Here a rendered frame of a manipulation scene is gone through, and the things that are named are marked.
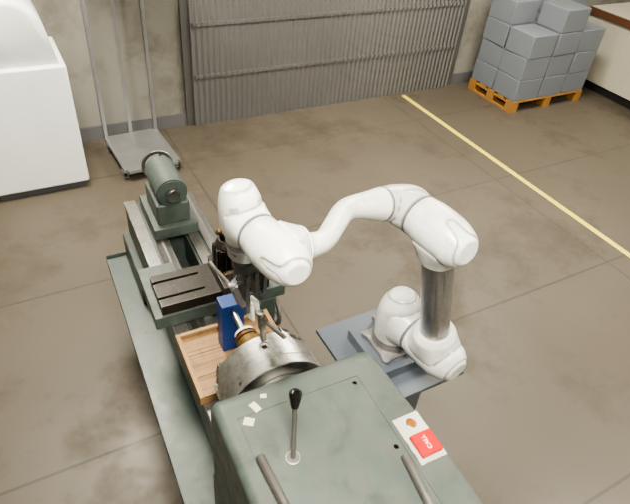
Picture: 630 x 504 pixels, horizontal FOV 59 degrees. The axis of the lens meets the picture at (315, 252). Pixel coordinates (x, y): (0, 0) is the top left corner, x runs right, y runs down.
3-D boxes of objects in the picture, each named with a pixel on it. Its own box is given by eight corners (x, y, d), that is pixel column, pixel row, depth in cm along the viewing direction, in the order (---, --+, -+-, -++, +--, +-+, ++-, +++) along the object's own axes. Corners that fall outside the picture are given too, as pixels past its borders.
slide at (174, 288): (269, 286, 223) (269, 278, 220) (162, 315, 206) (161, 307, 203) (252, 259, 235) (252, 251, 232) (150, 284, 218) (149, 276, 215)
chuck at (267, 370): (325, 407, 179) (325, 346, 158) (233, 448, 169) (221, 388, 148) (320, 399, 182) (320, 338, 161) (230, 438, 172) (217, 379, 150)
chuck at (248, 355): (320, 399, 182) (320, 338, 161) (230, 438, 172) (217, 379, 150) (308, 378, 188) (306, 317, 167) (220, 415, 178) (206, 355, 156)
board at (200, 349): (298, 372, 199) (298, 364, 196) (200, 405, 185) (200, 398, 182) (265, 315, 219) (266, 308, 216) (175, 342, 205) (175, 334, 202)
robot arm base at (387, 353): (391, 313, 235) (393, 304, 231) (422, 350, 220) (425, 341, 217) (354, 326, 227) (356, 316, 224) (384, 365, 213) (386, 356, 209)
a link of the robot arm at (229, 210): (213, 233, 135) (240, 263, 127) (204, 180, 124) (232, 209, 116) (251, 217, 139) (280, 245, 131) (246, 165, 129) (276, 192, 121)
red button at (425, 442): (441, 451, 136) (443, 447, 135) (422, 460, 134) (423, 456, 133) (427, 431, 140) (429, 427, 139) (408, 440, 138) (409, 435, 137)
